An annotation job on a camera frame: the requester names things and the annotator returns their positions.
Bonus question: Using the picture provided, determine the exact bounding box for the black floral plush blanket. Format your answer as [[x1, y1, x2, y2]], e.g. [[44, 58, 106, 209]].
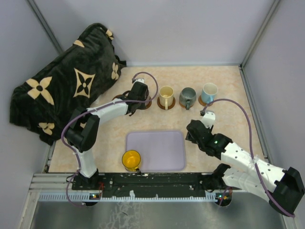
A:
[[10, 23, 126, 144]]

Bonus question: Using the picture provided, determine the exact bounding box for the grey green mug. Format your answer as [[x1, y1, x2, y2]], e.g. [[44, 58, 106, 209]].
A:
[[179, 87, 197, 110]]

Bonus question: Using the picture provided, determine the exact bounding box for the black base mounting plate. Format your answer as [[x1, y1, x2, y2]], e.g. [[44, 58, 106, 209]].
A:
[[71, 172, 241, 198]]

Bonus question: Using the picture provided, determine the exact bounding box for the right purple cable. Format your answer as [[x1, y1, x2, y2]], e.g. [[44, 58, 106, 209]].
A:
[[199, 98, 295, 218]]

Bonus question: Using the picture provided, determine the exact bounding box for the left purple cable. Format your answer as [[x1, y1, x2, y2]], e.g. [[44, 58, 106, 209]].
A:
[[61, 71, 159, 208]]

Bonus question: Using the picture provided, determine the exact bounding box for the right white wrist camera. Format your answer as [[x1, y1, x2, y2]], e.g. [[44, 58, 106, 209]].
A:
[[200, 110, 216, 129]]

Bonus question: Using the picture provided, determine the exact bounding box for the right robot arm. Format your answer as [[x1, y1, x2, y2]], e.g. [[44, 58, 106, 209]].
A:
[[186, 120, 305, 218]]

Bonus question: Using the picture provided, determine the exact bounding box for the lavender plastic tray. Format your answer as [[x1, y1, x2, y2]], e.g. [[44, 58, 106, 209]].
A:
[[125, 130, 186, 172]]

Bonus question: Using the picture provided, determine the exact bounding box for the yellow transparent mug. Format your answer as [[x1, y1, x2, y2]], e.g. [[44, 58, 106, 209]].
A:
[[122, 150, 142, 174]]

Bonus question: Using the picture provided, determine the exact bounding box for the cream and blue mug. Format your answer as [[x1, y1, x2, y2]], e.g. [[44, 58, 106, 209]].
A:
[[201, 83, 218, 104]]

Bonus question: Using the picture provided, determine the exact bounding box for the purple cable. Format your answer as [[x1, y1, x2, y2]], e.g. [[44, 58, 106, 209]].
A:
[[61, 71, 159, 208], [199, 98, 295, 218]]

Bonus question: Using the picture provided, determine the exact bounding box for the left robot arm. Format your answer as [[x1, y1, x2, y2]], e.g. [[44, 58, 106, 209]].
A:
[[64, 78, 150, 187]]

